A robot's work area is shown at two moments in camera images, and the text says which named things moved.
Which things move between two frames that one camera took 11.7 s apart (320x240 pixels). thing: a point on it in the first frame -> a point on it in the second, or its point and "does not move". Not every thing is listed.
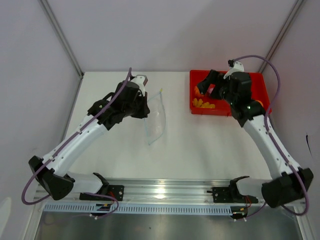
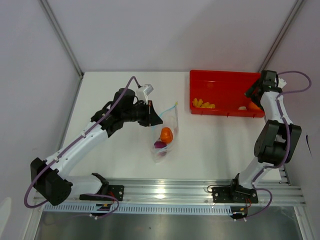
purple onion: [210, 88] -> [159, 144]
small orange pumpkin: [197, 92] -> [166, 135]
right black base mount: [231, 195] does not move
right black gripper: [212, 78] -> [249, 94]
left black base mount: [116, 191] does not move
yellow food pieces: [198, 103] does not move
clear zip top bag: [155, 123] -> [165, 134]
